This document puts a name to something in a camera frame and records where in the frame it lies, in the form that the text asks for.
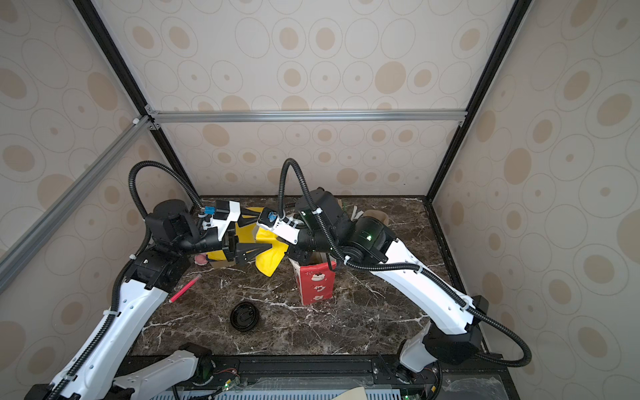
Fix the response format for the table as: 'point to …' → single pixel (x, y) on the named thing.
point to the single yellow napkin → (268, 260)
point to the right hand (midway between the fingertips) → (291, 229)
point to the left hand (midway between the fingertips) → (272, 234)
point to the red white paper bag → (315, 281)
